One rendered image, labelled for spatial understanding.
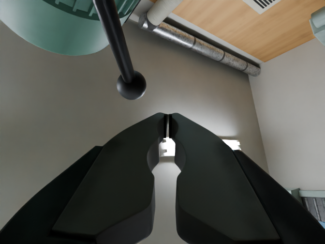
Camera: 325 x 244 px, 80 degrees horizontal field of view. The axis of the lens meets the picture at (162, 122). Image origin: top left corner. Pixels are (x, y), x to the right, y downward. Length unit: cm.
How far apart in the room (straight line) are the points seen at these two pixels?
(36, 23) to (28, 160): 125
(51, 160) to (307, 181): 292
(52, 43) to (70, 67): 142
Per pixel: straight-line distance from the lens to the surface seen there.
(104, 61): 185
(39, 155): 148
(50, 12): 26
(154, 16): 205
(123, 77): 21
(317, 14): 231
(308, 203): 324
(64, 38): 28
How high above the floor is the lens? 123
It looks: 50 degrees up
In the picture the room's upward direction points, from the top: 113 degrees counter-clockwise
